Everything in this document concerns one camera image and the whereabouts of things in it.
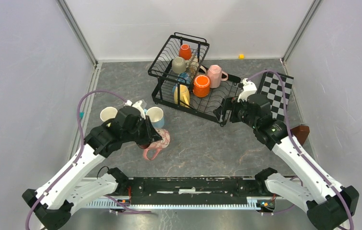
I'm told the checkerboard calibration board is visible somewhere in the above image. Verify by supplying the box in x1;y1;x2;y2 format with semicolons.
257;72;294;121

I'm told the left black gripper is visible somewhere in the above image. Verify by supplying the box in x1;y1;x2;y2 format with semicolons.
122;115;163;145

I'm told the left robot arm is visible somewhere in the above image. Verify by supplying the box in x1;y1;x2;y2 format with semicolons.
22;106;162;230

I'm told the brown wooden stand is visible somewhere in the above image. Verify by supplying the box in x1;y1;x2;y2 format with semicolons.
290;124;310;146

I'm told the blue ribbed mug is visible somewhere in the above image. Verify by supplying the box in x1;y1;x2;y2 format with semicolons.
172;72;191;93

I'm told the yellow-green faceted mug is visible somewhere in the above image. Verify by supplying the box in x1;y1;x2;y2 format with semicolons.
100;106;118;127

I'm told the light blue faceted mug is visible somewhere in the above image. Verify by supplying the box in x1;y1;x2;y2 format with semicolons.
144;106;165;128

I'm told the white patterned mug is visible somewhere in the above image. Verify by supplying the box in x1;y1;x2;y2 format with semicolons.
187;57;207;77

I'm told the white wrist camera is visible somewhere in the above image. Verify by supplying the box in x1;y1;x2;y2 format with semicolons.
124;100;147;119
237;78;257;102

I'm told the orange cup rack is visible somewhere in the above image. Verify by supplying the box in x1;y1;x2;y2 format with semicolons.
193;75;210;98
178;44;192;61

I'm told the beige grey mug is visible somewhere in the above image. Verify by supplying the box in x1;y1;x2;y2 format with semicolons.
172;57;190;74

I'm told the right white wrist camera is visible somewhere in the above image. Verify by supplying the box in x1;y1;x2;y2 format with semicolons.
237;78;257;102

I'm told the pink faceted mug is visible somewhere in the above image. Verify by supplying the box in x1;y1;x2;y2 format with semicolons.
206;65;229;89

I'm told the orange cup lower rack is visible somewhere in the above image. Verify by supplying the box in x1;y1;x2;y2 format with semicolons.
193;75;210;98

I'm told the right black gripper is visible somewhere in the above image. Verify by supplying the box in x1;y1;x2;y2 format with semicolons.
212;96;258;129

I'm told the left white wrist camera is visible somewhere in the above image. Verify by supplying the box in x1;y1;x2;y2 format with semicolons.
124;100;147;119

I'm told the yellow mug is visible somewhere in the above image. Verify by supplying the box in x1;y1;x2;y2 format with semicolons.
173;84;190;107

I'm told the black wire dish rack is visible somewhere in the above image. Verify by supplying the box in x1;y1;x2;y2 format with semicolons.
148;32;241;126

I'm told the orange cup top rack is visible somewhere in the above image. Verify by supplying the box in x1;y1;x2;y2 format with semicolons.
178;44;192;61

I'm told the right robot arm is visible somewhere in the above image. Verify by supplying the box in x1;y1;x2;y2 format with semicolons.
214;94;360;230

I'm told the pink speckled mug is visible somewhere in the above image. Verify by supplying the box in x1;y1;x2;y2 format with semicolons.
138;128;171;161

